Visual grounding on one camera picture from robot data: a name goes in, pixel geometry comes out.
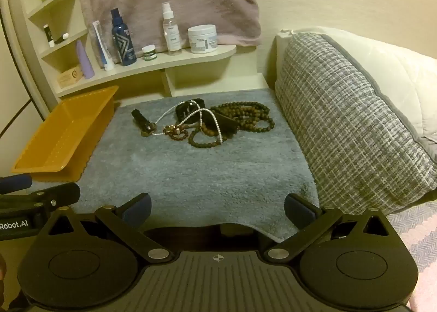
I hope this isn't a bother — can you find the blue and white tube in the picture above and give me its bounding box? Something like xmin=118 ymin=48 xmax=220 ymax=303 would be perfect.
xmin=92 ymin=20 xmax=115 ymax=71

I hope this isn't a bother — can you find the pearl necklace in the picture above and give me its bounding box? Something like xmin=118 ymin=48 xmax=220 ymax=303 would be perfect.
xmin=150 ymin=102 xmax=224 ymax=144

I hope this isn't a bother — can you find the grey woven pillow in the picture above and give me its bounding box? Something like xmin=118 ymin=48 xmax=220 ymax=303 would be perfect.
xmin=275 ymin=32 xmax=437 ymax=215

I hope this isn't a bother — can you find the small cardboard box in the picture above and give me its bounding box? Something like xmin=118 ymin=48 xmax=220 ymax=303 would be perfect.
xmin=56 ymin=66 xmax=84 ymax=89

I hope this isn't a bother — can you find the dark blue spray bottle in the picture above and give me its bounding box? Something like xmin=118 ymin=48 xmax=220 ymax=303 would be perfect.
xmin=110 ymin=8 xmax=137 ymax=67

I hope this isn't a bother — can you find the orange plastic tray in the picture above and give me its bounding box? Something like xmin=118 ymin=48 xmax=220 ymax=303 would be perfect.
xmin=10 ymin=85 xmax=120 ymax=183

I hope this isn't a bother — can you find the black strap bracelet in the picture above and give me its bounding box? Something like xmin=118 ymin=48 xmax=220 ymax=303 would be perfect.
xmin=131 ymin=109 xmax=158 ymax=137

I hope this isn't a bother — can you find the lavender tube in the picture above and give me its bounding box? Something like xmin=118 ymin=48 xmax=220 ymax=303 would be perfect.
xmin=76 ymin=40 xmax=95 ymax=79

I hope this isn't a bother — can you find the dark brown wide bangle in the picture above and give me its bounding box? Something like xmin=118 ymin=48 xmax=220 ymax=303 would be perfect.
xmin=215 ymin=112 xmax=238 ymax=135

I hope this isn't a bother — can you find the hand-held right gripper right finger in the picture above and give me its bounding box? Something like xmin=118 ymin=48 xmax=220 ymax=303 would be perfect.
xmin=263 ymin=192 xmax=393 ymax=260

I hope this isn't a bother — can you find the white cream jar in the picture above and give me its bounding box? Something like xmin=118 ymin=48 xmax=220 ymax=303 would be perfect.
xmin=187 ymin=25 xmax=219 ymax=54

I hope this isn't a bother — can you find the brown bead charm bracelet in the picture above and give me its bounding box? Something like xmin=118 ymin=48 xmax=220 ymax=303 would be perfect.
xmin=163 ymin=123 xmax=188 ymax=140

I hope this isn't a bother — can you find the cream shelf unit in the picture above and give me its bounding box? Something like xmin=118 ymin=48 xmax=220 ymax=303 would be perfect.
xmin=20 ymin=0 xmax=238 ymax=99

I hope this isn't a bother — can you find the dark bead bracelet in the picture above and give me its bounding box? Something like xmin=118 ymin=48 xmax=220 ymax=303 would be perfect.
xmin=188 ymin=121 xmax=222 ymax=149

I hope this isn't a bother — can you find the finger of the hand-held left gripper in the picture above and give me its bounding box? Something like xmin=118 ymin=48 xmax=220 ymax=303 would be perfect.
xmin=0 ymin=175 xmax=33 ymax=194
xmin=0 ymin=182 xmax=81 ymax=212

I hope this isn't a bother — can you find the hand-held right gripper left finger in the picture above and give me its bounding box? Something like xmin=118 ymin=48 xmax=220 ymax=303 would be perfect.
xmin=41 ymin=192 xmax=173 ymax=263

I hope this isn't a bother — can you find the black smartwatch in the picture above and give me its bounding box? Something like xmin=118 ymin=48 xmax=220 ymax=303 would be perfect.
xmin=176 ymin=98 xmax=205 ymax=125

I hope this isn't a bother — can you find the long wooden bead necklace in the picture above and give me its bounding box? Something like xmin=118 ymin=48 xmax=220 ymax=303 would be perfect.
xmin=210 ymin=101 xmax=275 ymax=133

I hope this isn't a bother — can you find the grey towel mat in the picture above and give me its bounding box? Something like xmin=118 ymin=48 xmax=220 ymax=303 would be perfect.
xmin=73 ymin=88 xmax=320 ymax=244

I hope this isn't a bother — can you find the pink striped bedsheet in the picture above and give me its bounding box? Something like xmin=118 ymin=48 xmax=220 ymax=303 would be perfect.
xmin=389 ymin=201 xmax=437 ymax=312

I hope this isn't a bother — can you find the clear spray bottle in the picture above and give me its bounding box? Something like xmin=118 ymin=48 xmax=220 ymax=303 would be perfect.
xmin=161 ymin=1 xmax=182 ymax=56

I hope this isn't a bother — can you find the white quilted cushion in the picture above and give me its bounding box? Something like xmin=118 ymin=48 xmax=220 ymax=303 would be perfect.
xmin=276 ymin=27 xmax=437 ymax=142

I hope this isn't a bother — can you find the black white-capped lip balm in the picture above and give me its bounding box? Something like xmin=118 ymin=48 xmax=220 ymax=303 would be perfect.
xmin=43 ymin=23 xmax=55 ymax=48

